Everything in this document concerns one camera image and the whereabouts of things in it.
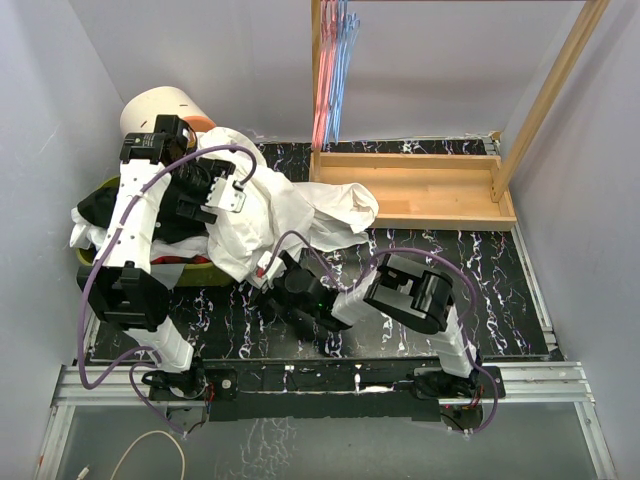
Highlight black garment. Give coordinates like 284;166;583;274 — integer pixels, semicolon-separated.
77;186;206;244

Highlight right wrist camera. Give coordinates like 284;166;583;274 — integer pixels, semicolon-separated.
255;252;283;281

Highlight white shirt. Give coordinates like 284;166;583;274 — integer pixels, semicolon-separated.
198;127;379;282

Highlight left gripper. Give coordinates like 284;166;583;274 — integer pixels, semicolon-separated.
169;161;235;223

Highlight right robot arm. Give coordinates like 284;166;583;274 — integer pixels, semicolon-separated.
253;252;482;397

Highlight green laundry basket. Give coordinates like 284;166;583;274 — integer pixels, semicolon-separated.
70;177;233;289

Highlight white clothes in basket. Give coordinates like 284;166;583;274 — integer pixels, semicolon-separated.
69;208;210;264

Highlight cream cable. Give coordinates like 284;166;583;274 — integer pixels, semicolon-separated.
77;430;187;480

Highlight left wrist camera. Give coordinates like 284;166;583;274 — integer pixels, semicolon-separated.
204;175;246;213

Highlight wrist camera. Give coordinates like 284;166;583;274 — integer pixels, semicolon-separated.
204;175;246;213
255;252;283;281

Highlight pink hangers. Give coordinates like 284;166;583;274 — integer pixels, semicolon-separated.
311;1;338;152

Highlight blue hangers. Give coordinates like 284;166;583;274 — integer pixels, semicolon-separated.
324;1;360;145

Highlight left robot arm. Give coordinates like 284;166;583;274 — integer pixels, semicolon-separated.
77;114;257;399

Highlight white cylindrical bin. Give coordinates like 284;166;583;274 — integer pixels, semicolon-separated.
120;86;216;137

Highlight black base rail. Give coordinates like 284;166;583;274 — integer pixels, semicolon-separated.
142;357;506;428

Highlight wooden clothes rack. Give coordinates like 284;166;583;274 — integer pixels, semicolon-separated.
309;1;609;231

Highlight aluminium frame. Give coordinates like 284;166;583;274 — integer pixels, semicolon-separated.
35;359;616;479

